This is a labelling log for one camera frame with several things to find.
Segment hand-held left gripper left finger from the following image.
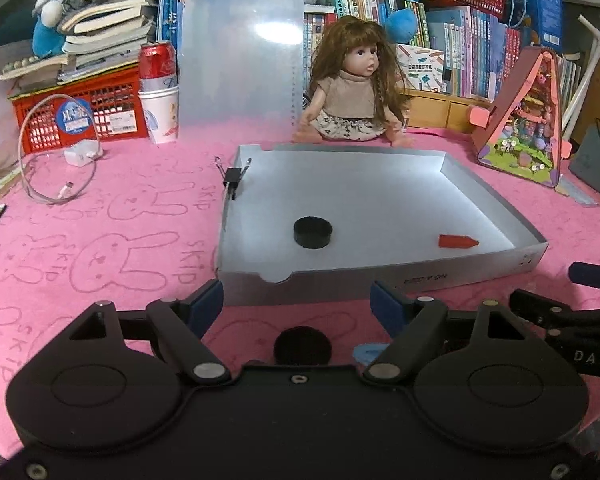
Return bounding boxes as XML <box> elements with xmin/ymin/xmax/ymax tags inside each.
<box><xmin>67</xmin><ymin>279</ymin><xmax>232</xmax><ymax>386</ymax></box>

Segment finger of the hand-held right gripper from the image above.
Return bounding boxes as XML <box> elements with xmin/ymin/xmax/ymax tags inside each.
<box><xmin>568</xmin><ymin>261</ymin><xmax>600</xmax><ymax>292</ymax></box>
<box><xmin>509</xmin><ymin>289</ymin><xmax>589</xmax><ymax>331</ymax></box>

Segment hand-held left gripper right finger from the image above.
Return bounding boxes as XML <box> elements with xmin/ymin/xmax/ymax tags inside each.
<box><xmin>362</xmin><ymin>280</ymin><xmax>531</xmax><ymax>386</ymax></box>

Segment black round lid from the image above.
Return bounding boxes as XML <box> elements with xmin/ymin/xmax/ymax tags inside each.
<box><xmin>293</xmin><ymin>216</ymin><xmax>333</xmax><ymax>250</ymax></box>
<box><xmin>273</xmin><ymin>326</ymin><xmax>332</xmax><ymax>366</ymax></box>

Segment silver cardboard box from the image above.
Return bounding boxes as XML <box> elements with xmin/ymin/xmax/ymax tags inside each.
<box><xmin>215</xmin><ymin>143</ymin><xmax>550</xmax><ymax>307</ymax></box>

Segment clear plastic ruler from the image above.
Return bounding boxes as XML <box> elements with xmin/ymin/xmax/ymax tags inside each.
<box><xmin>555</xmin><ymin>172</ymin><xmax>598</xmax><ymax>208</ymax></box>

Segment small red cap piece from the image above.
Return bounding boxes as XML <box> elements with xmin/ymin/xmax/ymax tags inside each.
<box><xmin>439</xmin><ymin>233</ymin><xmax>480</xmax><ymax>249</ymax></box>

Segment grey felt pouch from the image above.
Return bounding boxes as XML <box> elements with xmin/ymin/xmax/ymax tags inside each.
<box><xmin>567</xmin><ymin>125</ymin><xmax>600</xmax><ymax>198</ymax></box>

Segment pink bunny print blanket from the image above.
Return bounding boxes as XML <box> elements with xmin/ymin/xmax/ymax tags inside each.
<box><xmin>0</xmin><ymin>125</ymin><xmax>600</xmax><ymax>461</ymax></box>

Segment black binder clip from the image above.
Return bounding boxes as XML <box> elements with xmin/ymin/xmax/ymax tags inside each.
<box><xmin>213</xmin><ymin>156</ymin><xmax>253</xmax><ymax>201</ymax></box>

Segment pink triangular toy house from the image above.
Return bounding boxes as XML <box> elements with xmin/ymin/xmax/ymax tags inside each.
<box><xmin>470</xmin><ymin>45</ymin><xmax>572</xmax><ymax>191</ymax></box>

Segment white paper cup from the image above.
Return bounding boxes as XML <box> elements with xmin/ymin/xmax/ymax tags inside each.
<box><xmin>138</xmin><ymin>85</ymin><xmax>180</xmax><ymax>145</ymax></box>

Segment white power adapter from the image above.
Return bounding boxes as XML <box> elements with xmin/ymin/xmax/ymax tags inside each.
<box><xmin>63</xmin><ymin>141</ymin><xmax>104</xmax><ymax>166</ymax></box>

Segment wooden drawer unit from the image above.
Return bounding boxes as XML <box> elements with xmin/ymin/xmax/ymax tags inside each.
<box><xmin>405</xmin><ymin>90</ymin><xmax>496</xmax><ymax>133</ymax></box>

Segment white plastic pipe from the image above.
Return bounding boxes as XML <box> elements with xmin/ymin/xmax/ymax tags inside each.
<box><xmin>560</xmin><ymin>14</ymin><xmax>600</xmax><ymax>143</ymax></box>

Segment brown-haired baby doll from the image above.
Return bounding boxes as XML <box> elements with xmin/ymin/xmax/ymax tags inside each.
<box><xmin>292</xmin><ymin>15</ymin><xmax>416</xmax><ymax>148</ymax></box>

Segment red plastic basket with sticker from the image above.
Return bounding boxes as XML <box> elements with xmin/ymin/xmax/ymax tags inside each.
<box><xmin>11</xmin><ymin>67</ymin><xmax>151</xmax><ymax>156</ymax></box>

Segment white label printer box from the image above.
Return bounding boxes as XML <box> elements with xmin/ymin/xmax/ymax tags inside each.
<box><xmin>396</xmin><ymin>44</ymin><xmax>456</xmax><ymax>95</ymax></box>

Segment translucent plastic clipboard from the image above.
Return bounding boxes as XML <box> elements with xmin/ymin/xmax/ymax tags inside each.
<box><xmin>177</xmin><ymin>0</ymin><xmax>306</xmax><ymax>143</ymax></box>

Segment red soda can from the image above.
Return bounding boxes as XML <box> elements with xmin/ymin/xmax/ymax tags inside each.
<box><xmin>138</xmin><ymin>40</ymin><xmax>179</xmax><ymax>93</ymax></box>

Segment row of colourful books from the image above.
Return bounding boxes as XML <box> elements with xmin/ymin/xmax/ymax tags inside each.
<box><xmin>302</xmin><ymin>0</ymin><xmax>586</xmax><ymax>106</ymax></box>

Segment blue gift bag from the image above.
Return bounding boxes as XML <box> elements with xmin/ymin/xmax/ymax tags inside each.
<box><xmin>502</xmin><ymin>0</ymin><xmax>565</xmax><ymax>53</ymax></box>

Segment blue white penguin plush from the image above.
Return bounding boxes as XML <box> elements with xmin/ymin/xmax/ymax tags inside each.
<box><xmin>344</xmin><ymin>0</ymin><xmax>421</xmax><ymax>44</ymax></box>

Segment blue thin books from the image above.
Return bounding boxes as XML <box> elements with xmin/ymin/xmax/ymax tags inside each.
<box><xmin>157</xmin><ymin>0</ymin><xmax>188</xmax><ymax>47</ymax></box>

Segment stack of worn books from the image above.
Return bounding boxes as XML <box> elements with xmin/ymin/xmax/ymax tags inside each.
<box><xmin>0</xmin><ymin>0</ymin><xmax>181</xmax><ymax>96</ymax></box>

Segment small blue plush toy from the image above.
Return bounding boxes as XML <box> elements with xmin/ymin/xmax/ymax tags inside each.
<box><xmin>31</xmin><ymin>0</ymin><xmax>73</xmax><ymax>58</ymax></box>

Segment white charging cable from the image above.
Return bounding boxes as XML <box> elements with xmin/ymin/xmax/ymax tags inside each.
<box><xmin>19</xmin><ymin>95</ymin><xmax>102</xmax><ymax>206</ymax></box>

